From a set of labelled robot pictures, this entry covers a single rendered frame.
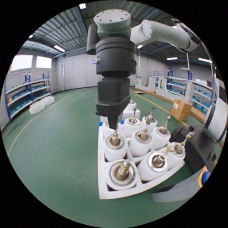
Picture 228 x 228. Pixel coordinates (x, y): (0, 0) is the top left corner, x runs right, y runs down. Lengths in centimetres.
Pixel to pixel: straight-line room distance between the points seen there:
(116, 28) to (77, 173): 61
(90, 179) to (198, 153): 69
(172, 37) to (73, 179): 71
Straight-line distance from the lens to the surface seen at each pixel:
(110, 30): 16
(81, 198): 49
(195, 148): 60
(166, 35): 22
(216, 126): 44
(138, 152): 30
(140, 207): 50
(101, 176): 28
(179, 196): 32
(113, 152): 24
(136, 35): 24
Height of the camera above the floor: 45
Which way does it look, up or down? 28 degrees down
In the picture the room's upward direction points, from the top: straight up
